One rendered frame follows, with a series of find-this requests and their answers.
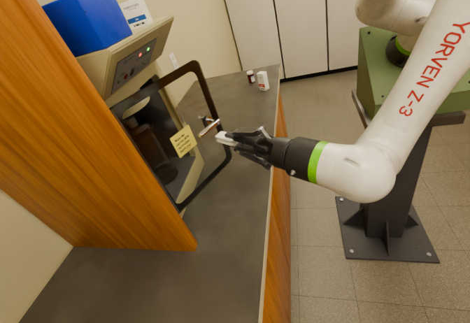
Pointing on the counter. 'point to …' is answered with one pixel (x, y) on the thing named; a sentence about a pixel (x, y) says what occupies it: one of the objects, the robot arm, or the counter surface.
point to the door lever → (209, 126)
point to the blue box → (88, 20)
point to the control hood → (89, 61)
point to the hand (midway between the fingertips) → (227, 138)
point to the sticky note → (183, 141)
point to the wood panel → (71, 142)
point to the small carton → (136, 12)
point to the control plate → (124, 66)
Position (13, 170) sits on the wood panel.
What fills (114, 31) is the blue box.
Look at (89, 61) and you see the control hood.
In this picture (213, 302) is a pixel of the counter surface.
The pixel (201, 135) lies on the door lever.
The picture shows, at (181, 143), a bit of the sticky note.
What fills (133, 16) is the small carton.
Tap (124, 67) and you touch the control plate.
